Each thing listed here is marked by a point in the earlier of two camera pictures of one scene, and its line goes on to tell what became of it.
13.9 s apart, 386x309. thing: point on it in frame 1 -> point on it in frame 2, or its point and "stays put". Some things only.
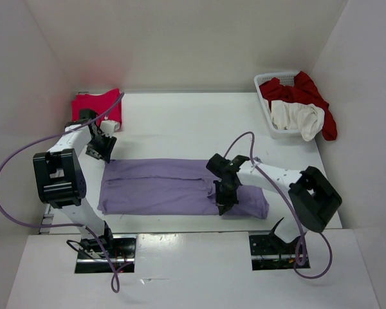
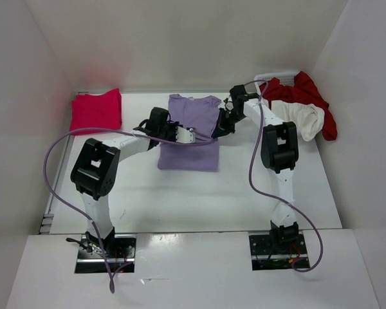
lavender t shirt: (170, 186) -> (197, 113)
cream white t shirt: (307, 118) stays put
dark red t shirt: (302, 91) stays put
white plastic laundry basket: (285, 78) stays put
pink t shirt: (98, 103) stays put
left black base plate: (93, 259) stays put
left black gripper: (103, 154) -> (173, 126)
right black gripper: (226, 203) -> (222, 128)
